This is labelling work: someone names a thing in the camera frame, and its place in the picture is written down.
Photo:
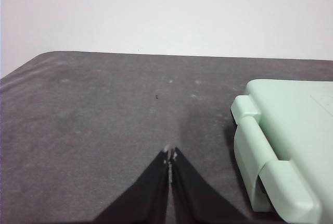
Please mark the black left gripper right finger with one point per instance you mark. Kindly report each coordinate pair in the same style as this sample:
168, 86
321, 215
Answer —
197, 198

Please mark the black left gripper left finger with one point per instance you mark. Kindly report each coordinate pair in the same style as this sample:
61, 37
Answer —
145, 198

